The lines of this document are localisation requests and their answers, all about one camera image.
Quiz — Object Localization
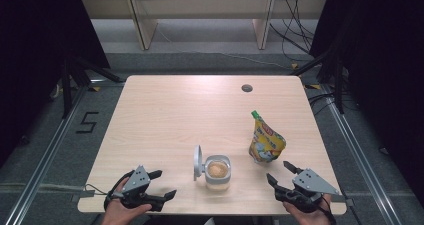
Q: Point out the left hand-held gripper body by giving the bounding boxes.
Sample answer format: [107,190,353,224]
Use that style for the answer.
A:
[105,165,166,213]

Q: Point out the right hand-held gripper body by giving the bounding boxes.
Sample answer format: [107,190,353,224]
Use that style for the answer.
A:
[274,168,340,214]

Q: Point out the yellow seasoning pouch green cap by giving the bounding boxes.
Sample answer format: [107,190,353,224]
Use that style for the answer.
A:
[248,110,287,164]

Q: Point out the white lidded glass jar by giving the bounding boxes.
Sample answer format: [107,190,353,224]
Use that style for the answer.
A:
[193,144,232,191]

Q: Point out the beige seasoning powder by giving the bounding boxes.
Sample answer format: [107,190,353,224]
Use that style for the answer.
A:
[207,160,229,179]

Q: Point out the person's right hand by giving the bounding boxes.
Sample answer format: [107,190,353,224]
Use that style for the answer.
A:
[282,194,334,225]

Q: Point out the person's left hand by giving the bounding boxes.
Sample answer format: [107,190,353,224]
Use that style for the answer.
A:
[101,178,153,225]

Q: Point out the black metal stand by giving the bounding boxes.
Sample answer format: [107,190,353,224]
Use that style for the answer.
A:
[60,56,123,119]
[289,48,346,114]

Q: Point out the black curtain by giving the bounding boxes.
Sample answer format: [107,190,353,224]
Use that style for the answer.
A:
[0,0,111,166]
[309,0,424,199]

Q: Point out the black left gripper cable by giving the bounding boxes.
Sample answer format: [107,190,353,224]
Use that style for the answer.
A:
[84,169,134,212]

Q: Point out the grey table bracket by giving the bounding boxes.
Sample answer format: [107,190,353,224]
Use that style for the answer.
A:
[71,189,96,203]
[334,194,354,207]

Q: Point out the aluminium floor rail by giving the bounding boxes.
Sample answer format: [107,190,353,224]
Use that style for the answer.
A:
[321,84,399,225]
[3,84,88,225]

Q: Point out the black floor cables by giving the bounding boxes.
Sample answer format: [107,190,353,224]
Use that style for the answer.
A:
[308,92,335,117]

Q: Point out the thin white floor cable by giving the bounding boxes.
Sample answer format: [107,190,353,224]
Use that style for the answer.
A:
[156,28,289,71]

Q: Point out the black hanging cable bundle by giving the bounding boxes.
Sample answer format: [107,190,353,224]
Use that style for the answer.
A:
[269,0,316,63]

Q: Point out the light wooden desk frame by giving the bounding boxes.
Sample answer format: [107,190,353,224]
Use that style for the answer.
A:
[79,0,329,51]

